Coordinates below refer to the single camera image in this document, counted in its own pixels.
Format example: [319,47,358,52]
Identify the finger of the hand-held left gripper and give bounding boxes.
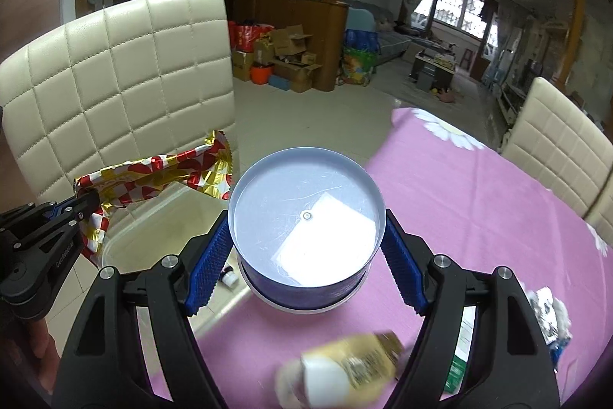
[44,190,103,230]

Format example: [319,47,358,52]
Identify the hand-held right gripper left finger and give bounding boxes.
[56,212,236,409]

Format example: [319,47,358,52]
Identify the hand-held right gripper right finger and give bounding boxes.
[380,209,561,409]

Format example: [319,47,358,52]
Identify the red gold foil wrapper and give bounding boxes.
[73,128,235,263]

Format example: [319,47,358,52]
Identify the blue round plastic container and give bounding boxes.
[227,145,388,313]

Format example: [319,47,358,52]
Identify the silver foil wrapper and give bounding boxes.
[524,287,560,343]

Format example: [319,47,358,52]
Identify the person's left hand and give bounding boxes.
[19,315,65,395]

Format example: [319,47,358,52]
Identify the pink daisy print tablecloth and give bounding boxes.
[194,106,613,409]

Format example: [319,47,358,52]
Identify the green white paper packet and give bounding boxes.
[443,304,480,393]

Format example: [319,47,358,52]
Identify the yellow bottle with white cap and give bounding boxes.
[275,330,405,409]

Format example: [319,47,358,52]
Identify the cream quilted leather chair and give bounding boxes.
[0,0,238,247]
[583,179,613,242]
[500,76,613,218]

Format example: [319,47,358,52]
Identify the blue plastic wrapper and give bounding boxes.
[548,337,572,374]

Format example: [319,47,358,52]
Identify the orange bucket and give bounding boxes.
[250,63,275,85]

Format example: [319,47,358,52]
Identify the white television stand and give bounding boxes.
[495,80,530,127]

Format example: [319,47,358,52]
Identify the coffee table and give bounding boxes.
[409,47,458,91]

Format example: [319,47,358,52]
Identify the colourful woven bag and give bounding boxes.
[341,28,380,86]

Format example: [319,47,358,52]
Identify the pile of cardboard boxes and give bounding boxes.
[232,25,323,94]

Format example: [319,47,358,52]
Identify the red gift bags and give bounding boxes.
[229,21,275,53]

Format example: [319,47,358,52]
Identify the grey blue sofa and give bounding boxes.
[346,1,422,65]

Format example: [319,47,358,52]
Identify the wooden partition cabinet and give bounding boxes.
[254,0,350,94]

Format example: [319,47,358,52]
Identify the barred window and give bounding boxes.
[414,0,494,40]

